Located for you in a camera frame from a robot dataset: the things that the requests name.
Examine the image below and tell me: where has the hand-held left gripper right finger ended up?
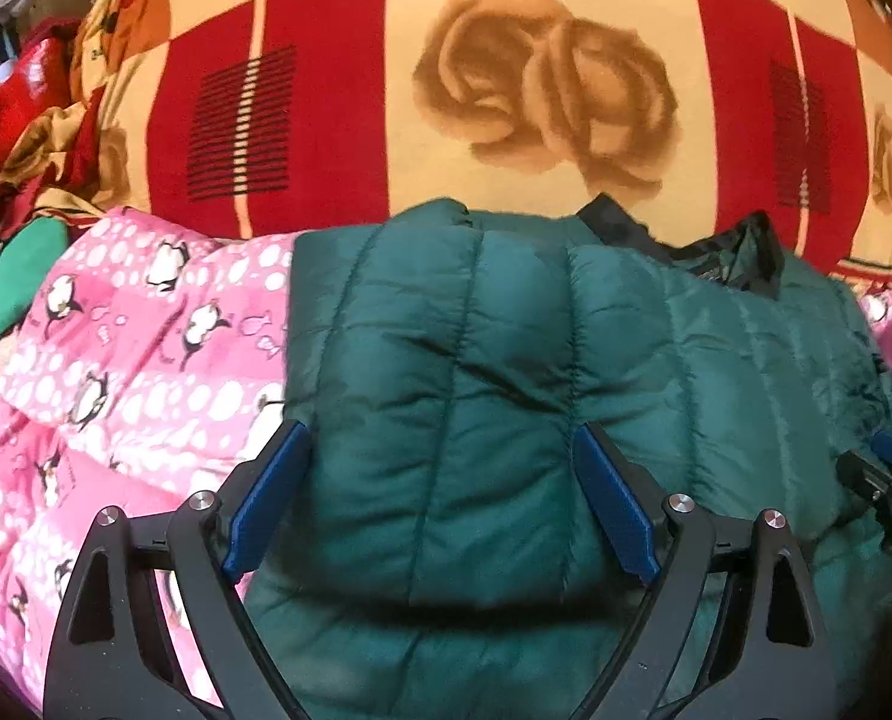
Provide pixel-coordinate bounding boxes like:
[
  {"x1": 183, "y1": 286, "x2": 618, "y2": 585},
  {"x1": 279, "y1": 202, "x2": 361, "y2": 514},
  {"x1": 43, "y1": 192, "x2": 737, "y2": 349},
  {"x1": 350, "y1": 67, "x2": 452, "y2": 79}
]
[{"x1": 566, "y1": 424, "x2": 837, "y2": 720}]

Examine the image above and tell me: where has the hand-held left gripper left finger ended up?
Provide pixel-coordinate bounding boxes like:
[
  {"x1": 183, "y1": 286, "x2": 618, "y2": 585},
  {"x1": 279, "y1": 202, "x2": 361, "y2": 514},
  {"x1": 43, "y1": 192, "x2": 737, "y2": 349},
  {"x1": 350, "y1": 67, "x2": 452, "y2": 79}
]
[{"x1": 43, "y1": 420, "x2": 319, "y2": 720}]

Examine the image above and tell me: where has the dark green puffer jacket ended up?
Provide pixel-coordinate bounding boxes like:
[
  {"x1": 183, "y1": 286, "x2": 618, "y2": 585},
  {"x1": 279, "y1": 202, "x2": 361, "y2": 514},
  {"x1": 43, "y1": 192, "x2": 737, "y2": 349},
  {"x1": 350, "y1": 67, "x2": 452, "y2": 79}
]
[{"x1": 247, "y1": 197, "x2": 892, "y2": 720}]

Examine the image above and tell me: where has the pink penguin print blanket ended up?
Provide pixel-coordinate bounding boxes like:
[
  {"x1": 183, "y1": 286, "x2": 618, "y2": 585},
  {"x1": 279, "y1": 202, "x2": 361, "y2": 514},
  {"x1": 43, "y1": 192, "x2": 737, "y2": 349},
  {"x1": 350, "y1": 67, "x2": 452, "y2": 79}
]
[{"x1": 0, "y1": 206, "x2": 892, "y2": 713}]

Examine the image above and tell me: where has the green cloth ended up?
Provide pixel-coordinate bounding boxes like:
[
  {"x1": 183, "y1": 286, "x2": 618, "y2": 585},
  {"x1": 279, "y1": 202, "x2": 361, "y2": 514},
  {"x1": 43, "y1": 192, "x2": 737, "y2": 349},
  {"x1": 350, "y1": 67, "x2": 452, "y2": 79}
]
[{"x1": 0, "y1": 217, "x2": 68, "y2": 368}]

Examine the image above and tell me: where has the red cream rose print blanket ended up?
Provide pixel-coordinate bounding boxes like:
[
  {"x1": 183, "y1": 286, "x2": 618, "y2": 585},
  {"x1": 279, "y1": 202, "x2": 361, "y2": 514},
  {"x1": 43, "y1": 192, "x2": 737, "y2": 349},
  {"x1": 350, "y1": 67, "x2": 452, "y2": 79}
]
[{"x1": 0, "y1": 0, "x2": 892, "y2": 293}]

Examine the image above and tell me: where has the red cloth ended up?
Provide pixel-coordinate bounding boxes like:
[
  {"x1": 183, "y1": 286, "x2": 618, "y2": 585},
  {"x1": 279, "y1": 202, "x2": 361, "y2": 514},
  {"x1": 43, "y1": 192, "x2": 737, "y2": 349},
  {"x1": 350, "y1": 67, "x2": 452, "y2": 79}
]
[{"x1": 0, "y1": 22, "x2": 79, "y2": 203}]

